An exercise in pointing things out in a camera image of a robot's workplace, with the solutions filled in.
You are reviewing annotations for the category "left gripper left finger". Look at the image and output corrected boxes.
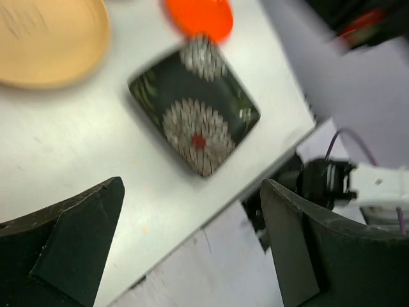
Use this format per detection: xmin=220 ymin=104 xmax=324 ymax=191
xmin=1 ymin=177 xmax=125 ymax=306

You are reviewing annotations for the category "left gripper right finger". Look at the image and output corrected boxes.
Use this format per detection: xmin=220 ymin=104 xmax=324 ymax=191
xmin=260 ymin=180 xmax=408 ymax=306

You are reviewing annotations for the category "black floral square plate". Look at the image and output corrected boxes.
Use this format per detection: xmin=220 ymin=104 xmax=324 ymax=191
xmin=128 ymin=35 xmax=260 ymax=177

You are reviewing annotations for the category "yellow round plate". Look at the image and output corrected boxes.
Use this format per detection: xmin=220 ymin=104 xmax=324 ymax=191
xmin=1 ymin=1 xmax=111 ymax=88

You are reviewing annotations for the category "orange round plate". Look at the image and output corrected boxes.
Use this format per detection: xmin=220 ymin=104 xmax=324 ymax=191
xmin=164 ymin=0 xmax=234 ymax=43

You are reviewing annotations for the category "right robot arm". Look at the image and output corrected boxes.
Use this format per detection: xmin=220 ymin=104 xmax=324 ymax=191
xmin=295 ymin=158 xmax=408 ymax=233

